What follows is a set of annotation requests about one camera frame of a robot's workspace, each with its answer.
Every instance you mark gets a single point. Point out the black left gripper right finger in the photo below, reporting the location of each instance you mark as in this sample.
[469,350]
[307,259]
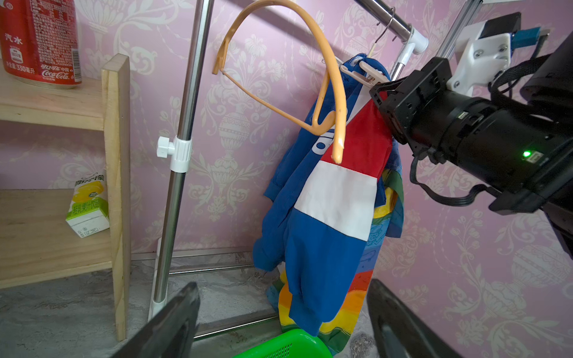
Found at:
[398,331]

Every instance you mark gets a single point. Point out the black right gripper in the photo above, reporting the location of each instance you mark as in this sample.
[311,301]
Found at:
[399,101]

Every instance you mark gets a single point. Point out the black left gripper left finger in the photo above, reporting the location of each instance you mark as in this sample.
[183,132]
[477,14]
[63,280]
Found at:
[171,332]

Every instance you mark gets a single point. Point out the blue red white jacket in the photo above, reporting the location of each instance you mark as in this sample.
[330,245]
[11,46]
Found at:
[367,137]

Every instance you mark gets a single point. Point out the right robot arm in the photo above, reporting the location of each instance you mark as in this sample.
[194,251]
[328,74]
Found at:
[517,142]

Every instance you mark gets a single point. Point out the green plastic basket tray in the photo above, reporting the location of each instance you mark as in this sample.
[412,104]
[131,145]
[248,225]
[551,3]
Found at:
[294,343]

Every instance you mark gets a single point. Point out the rainbow striped jacket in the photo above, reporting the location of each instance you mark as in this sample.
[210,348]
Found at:
[329,238]

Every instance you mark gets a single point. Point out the green white drink carton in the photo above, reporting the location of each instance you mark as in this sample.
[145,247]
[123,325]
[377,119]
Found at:
[89,209]

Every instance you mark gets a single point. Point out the wooden two-tier shelf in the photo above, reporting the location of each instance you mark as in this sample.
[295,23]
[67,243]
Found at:
[37,245]

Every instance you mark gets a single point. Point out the steel clothes rack white joints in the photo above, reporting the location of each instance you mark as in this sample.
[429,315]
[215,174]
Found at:
[179,149]

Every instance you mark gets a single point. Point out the red soda can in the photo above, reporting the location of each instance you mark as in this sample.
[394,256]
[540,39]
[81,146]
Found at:
[39,42]

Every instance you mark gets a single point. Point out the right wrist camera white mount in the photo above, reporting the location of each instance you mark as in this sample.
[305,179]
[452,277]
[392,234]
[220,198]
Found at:
[484,50]

